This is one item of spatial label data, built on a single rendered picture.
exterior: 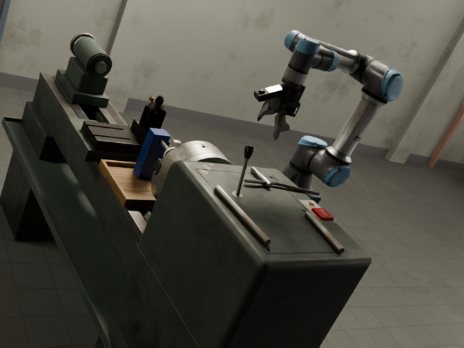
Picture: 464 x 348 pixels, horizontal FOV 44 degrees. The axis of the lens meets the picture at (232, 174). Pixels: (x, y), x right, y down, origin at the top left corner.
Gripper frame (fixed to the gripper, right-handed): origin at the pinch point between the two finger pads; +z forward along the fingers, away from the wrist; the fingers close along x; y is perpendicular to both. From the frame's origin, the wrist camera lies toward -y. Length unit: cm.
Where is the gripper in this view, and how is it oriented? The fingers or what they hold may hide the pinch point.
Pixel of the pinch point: (264, 130)
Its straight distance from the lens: 208.5
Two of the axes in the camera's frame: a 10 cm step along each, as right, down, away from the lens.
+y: 8.5, 1.4, 5.1
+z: -3.7, 8.4, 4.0
